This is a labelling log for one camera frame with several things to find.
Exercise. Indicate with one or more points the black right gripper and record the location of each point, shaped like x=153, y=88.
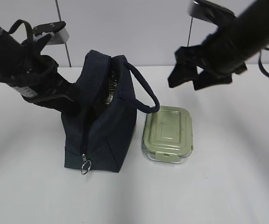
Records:
x=220, y=54

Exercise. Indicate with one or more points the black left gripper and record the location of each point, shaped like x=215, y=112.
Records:
x=42, y=85

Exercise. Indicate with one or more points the dark blue lunch bag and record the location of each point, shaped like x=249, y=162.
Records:
x=112, y=91

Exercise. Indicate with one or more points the green lid glass container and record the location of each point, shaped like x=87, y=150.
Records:
x=168, y=135

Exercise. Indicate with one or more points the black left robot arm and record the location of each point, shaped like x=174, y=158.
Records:
x=13, y=54

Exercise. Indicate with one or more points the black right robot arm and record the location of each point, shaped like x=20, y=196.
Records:
x=255, y=21

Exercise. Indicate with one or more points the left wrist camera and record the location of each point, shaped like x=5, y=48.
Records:
x=54, y=33

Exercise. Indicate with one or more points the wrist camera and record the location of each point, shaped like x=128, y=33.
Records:
x=54, y=33
x=210, y=12

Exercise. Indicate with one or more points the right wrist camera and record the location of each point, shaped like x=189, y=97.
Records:
x=210, y=12

